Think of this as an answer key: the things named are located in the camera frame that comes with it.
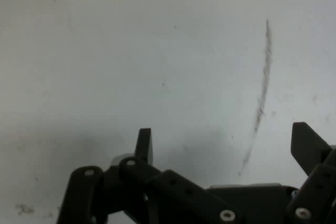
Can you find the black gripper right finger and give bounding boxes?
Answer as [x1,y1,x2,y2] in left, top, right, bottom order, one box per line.
[286,122,336,224]

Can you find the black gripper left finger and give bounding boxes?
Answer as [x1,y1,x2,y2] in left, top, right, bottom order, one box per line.
[56,128,244,224]

